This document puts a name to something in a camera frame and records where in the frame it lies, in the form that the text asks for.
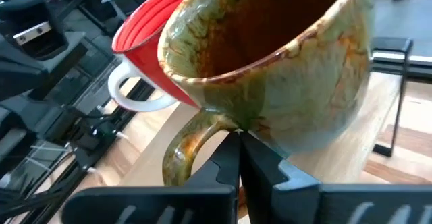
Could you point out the black aluminium table frame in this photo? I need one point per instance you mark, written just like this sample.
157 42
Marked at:
135 102

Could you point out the green glazed ceramic mug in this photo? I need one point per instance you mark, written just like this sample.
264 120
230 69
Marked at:
303 92

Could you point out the pink cup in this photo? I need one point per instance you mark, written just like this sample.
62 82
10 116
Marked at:
148 48

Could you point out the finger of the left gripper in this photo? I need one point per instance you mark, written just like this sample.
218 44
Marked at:
30 75

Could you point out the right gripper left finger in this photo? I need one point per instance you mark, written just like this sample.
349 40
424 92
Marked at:
152 205

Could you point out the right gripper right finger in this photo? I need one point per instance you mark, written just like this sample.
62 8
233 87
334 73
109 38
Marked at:
337 205

